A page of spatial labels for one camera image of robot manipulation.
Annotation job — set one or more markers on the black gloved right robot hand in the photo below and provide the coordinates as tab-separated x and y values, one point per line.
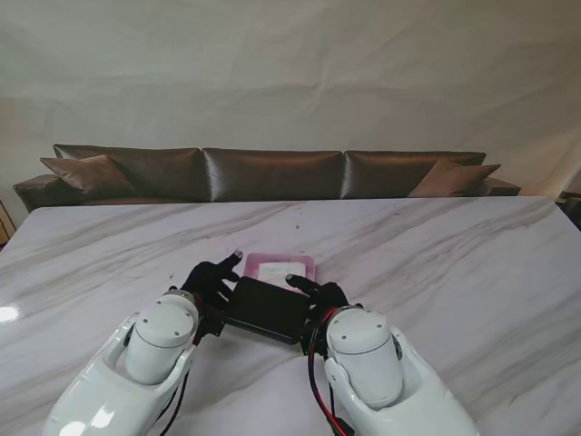
322	295

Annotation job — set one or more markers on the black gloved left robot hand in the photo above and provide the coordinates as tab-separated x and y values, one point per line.
211	281

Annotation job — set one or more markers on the pink tissue box cover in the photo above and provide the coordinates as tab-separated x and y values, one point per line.
308	265

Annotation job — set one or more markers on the green white tissue pack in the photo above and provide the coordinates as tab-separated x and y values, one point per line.
277	270

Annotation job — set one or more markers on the black tissue box base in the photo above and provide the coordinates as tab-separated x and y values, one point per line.
268	309

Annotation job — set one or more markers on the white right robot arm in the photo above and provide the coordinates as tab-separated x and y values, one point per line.
390	377

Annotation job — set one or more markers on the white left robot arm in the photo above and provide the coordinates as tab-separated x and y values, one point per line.
131	372

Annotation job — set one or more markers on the brown sofa back cushion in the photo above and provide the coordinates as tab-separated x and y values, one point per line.
390	175
159	172
272	175

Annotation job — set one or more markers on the brown leather sofa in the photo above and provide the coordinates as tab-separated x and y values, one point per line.
272	177

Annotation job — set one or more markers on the brown throw pillow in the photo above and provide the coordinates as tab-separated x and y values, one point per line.
449	179
91	177

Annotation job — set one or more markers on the wooden furniture piece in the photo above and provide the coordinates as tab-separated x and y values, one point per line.
3	222

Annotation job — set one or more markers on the dark furniture piece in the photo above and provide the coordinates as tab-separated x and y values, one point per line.
571	200

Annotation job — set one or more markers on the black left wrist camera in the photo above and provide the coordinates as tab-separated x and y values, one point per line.
211	322

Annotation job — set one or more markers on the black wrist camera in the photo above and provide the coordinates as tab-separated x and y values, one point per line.
311	338
211	322

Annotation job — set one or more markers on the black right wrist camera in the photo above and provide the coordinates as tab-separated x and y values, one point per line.
311	338

